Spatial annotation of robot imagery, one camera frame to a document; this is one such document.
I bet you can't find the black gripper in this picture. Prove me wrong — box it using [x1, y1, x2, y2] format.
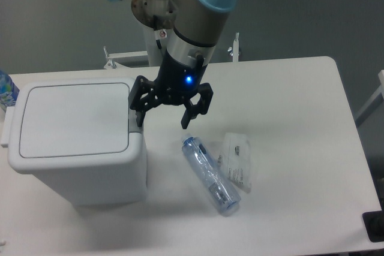
[128, 52, 214, 129]

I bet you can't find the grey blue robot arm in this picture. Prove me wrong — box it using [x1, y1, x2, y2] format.
[110, 0, 236, 128]

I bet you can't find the white plastic trash can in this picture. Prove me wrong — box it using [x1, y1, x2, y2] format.
[1, 77, 148, 206]

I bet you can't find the blue green drink can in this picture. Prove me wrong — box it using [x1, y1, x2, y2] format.
[0, 71, 19, 112]

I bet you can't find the clear plastic wrapper bag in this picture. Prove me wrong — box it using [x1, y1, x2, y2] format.
[218, 132, 251, 193]

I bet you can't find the clear blue plastic bottle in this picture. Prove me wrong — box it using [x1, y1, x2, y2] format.
[181, 134, 241, 216]

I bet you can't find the black device at table edge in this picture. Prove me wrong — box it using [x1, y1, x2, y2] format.
[362, 210, 383, 243]

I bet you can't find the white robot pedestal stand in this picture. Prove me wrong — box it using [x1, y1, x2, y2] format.
[103, 0, 241, 70]

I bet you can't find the white frame at right edge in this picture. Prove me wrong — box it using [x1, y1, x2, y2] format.
[355, 70, 383, 127]

